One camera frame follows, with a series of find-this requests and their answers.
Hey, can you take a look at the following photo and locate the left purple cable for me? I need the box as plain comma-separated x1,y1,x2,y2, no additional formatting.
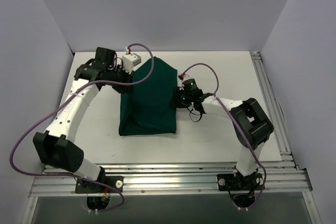
9,42,155,212

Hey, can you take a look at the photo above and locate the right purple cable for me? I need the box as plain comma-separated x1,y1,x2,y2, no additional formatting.
180,62,266,208

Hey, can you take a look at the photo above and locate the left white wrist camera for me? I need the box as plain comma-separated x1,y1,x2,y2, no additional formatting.
121,54,142,74

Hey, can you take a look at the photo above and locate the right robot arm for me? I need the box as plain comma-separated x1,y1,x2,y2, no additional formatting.
170,74,274,189

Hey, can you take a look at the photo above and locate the purple cable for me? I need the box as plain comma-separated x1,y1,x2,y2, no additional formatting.
9,42,155,212
180,62,266,208

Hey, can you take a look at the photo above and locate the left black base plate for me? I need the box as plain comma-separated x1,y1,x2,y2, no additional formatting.
75,176,124,194

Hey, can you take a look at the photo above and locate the aluminium rail frame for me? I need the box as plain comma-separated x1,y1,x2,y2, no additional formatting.
20,50,321,224

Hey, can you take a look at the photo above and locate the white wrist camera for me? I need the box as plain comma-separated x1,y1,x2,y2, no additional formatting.
178,73,191,87
121,54,142,74

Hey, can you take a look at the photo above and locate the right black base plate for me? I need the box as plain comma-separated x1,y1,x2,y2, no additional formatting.
217,172,264,191

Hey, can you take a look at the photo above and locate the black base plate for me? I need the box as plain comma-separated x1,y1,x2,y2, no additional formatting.
217,172,264,191
75,176,124,194

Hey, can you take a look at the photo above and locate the green surgical drape cloth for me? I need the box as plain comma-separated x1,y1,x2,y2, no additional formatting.
119,57,177,136

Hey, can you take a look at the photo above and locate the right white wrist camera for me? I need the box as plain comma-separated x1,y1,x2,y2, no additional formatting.
178,73,191,87

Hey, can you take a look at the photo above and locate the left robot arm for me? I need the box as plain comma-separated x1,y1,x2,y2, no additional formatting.
33,47,141,192

